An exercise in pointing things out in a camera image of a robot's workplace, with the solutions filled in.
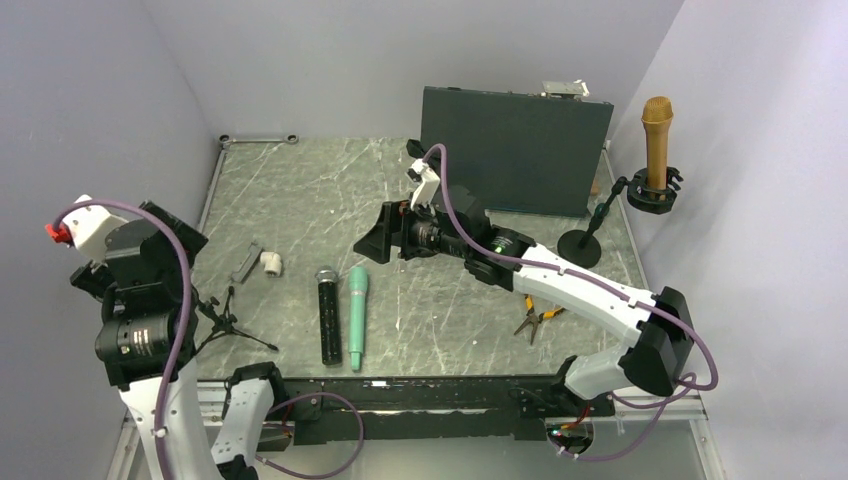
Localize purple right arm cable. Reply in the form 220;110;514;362
423;143;720;464

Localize yellow handle pliers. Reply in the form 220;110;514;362
513;294;566;345

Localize black tripod mic stand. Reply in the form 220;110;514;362
196;285;279;353

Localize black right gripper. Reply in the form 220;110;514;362
354;196;470;264

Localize grey metal bracket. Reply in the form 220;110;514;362
230;241;263;284

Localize dark grey upright panel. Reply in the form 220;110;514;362
419;86;614;217

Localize black round-base mic stand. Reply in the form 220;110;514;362
406;139;428;161

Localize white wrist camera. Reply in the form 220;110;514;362
407;159;441;209
45;205;127;264

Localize black stand with shock mount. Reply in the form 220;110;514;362
557;167;684;268

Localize white device behind panel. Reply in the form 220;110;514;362
541;80;590;101

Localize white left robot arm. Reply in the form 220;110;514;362
47;195;288;479

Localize mint green toy microphone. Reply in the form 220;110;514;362
348;266;369;372

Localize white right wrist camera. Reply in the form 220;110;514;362
407;159;441;209

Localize silver ring spanner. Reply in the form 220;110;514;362
218;134;300;149

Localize black silver-mesh microphone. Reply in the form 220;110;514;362
315;266;343;366

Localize white pipe elbow fitting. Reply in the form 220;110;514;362
259;251;284;278

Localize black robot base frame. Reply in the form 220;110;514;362
267;372;615;446

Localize gold microphone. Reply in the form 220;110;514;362
641;96;674;190

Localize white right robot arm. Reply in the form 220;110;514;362
353;187;694;415

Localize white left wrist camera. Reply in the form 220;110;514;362
45;205;127;264

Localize green handle screwdriver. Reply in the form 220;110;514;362
593;203;608;222

